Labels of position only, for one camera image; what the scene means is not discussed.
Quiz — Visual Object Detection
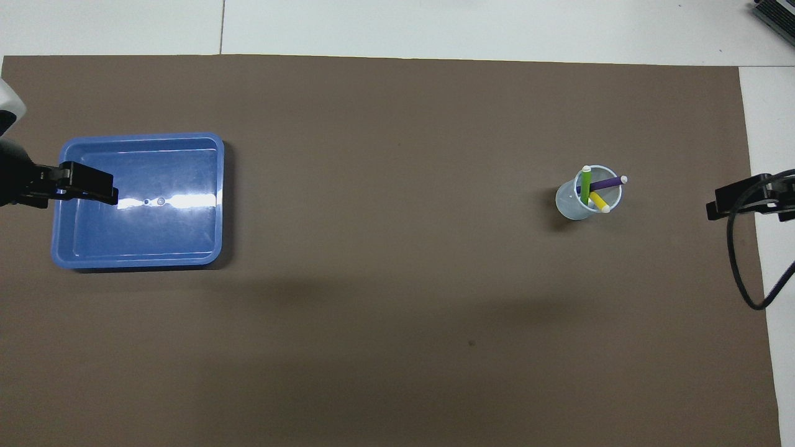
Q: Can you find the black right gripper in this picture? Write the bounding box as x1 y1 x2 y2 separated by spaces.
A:
706 174 795 223

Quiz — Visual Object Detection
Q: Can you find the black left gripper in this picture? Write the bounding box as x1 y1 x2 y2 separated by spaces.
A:
0 137 120 209

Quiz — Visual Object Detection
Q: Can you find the purple marker pen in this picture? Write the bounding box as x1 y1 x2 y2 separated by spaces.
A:
576 176 629 195

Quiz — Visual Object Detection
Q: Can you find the blue plastic tray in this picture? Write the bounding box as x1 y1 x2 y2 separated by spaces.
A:
50 132 225 270

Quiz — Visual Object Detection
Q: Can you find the translucent plastic cup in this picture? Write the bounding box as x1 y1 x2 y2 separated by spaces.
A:
555 165 622 221

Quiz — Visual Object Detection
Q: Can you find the brown table mat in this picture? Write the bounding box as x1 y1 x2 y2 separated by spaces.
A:
0 55 782 447

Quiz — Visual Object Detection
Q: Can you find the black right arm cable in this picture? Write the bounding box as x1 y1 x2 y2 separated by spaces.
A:
726 169 795 311

